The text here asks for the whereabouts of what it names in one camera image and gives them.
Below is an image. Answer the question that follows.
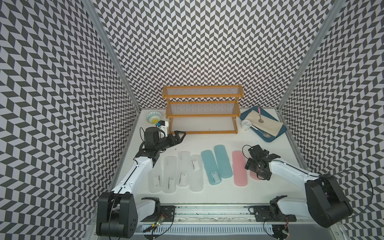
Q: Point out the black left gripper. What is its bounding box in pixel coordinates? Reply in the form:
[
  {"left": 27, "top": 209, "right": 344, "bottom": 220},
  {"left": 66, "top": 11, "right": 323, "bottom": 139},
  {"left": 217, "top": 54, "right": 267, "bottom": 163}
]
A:
[{"left": 155, "top": 130, "right": 186, "bottom": 151}]

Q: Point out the pink pencil case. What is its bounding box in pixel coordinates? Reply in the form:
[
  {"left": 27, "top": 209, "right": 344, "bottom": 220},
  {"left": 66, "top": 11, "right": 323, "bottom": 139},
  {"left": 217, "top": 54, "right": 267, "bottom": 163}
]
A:
[
  {"left": 232, "top": 151, "right": 248, "bottom": 187},
  {"left": 250, "top": 171, "right": 262, "bottom": 181}
]

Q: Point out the clear pencil case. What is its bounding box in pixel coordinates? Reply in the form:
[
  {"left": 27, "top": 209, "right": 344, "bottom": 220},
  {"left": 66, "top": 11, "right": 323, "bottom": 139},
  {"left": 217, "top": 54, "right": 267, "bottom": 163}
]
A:
[
  {"left": 190, "top": 155, "right": 204, "bottom": 193},
  {"left": 163, "top": 156, "right": 178, "bottom": 194},
  {"left": 148, "top": 166, "right": 163, "bottom": 194},
  {"left": 177, "top": 151, "right": 191, "bottom": 187}
]

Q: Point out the teal pencil case plain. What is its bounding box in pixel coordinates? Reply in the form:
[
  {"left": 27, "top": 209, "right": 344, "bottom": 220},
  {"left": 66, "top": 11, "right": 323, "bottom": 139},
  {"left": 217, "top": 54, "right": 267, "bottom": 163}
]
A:
[{"left": 214, "top": 145, "right": 233, "bottom": 179}]

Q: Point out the teal pencil case with label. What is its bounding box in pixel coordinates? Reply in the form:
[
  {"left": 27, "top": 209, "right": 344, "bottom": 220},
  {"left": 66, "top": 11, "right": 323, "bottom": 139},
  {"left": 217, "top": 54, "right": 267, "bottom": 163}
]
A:
[{"left": 201, "top": 150, "right": 222, "bottom": 186}]

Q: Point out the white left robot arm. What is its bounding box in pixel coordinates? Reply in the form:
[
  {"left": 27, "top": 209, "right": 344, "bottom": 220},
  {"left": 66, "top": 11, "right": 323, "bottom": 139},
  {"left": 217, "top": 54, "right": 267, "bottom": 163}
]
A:
[{"left": 96, "top": 127, "right": 187, "bottom": 239}]

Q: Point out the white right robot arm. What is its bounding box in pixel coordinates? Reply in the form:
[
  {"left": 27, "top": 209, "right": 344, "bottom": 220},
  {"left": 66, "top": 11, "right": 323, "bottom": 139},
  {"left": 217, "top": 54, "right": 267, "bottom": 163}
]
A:
[{"left": 245, "top": 145, "right": 353, "bottom": 228}]

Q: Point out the wooden three-tier shelf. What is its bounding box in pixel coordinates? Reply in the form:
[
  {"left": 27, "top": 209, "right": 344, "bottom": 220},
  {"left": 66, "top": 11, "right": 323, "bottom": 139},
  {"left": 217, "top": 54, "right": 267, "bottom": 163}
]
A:
[{"left": 162, "top": 85, "right": 244, "bottom": 135}]

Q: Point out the beige cloth napkin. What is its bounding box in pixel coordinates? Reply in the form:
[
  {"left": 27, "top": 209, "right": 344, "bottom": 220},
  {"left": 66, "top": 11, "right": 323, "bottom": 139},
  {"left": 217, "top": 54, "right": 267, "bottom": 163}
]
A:
[{"left": 245, "top": 110, "right": 283, "bottom": 137}]

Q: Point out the patterned ceramic bowl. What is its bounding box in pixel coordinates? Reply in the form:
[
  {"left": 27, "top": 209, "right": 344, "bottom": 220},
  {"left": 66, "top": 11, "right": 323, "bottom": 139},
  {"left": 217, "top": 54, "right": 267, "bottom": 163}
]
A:
[{"left": 146, "top": 111, "right": 163, "bottom": 124}]

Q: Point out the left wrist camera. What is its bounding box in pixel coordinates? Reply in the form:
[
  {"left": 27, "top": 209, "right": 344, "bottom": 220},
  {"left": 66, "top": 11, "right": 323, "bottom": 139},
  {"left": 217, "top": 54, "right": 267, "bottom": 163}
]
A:
[{"left": 156, "top": 120, "right": 169, "bottom": 138}]

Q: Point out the large white-handled spoon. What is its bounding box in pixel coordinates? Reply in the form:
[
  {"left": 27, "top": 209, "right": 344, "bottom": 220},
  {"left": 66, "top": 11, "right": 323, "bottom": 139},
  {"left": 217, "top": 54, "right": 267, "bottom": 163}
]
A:
[{"left": 252, "top": 126, "right": 271, "bottom": 138}]

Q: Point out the small pink-handled spoon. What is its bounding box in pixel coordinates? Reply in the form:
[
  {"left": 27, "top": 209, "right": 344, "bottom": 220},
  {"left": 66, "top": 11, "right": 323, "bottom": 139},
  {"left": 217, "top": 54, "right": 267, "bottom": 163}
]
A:
[{"left": 258, "top": 107, "right": 264, "bottom": 123}]

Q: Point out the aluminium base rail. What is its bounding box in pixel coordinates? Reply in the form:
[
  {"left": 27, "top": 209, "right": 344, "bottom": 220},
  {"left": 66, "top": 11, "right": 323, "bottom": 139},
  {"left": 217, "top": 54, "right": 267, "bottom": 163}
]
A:
[{"left": 132, "top": 204, "right": 349, "bottom": 240}]

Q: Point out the aluminium corner post left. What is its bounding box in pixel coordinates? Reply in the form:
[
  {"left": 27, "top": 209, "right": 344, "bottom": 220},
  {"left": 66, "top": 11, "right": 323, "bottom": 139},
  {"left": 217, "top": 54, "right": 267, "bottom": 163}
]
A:
[{"left": 82, "top": 0, "right": 141, "bottom": 112}]

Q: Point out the aluminium corner post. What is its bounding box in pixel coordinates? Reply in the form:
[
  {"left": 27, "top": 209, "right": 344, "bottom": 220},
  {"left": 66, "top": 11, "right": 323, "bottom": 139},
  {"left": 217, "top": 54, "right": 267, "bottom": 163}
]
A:
[
  {"left": 277, "top": 0, "right": 347, "bottom": 112},
  {"left": 82, "top": 0, "right": 141, "bottom": 112}
]

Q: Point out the aluminium corner post right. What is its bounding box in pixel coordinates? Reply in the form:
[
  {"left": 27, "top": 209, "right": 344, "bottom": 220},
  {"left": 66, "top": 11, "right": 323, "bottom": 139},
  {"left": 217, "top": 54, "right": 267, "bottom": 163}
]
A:
[{"left": 277, "top": 0, "right": 347, "bottom": 112}]

